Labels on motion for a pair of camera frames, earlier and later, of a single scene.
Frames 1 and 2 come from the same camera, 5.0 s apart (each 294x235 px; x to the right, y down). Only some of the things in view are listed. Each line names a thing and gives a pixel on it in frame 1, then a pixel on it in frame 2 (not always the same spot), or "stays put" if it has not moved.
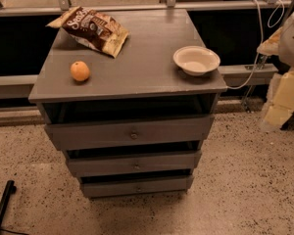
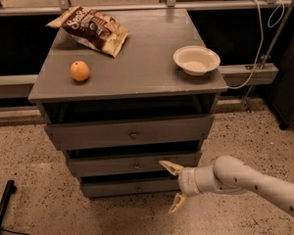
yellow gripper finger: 271,46 to 172,166
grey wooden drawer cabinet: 131,124 stays put
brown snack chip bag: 92,29 stays put
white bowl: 196,61 stays put
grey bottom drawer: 135,185 stays put
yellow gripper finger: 285,96 to 178,201
